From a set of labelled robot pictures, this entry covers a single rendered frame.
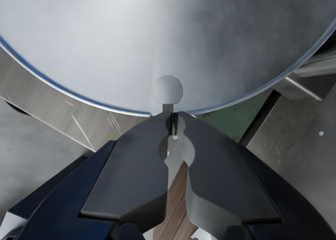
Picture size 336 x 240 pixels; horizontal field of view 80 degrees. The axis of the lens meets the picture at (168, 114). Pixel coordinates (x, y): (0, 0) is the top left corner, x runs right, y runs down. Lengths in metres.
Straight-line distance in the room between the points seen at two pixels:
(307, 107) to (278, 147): 0.07
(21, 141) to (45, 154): 0.12
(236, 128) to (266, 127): 0.04
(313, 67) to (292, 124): 0.13
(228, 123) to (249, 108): 0.04
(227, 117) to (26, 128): 0.98
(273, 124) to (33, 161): 1.04
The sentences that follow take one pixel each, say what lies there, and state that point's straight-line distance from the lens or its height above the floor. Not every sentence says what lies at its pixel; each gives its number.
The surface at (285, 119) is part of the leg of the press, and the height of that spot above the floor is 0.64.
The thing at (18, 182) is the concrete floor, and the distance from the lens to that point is 1.23.
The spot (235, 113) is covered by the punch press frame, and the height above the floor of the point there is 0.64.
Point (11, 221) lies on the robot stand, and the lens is 0.69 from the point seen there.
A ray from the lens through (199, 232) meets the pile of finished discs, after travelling 0.72.
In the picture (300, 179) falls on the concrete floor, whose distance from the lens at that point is 1.21.
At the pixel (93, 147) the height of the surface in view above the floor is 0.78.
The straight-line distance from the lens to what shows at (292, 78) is 0.26.
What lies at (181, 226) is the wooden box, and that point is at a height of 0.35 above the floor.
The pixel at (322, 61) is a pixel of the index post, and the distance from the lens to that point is 0.22.
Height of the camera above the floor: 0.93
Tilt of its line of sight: 84 degrees down
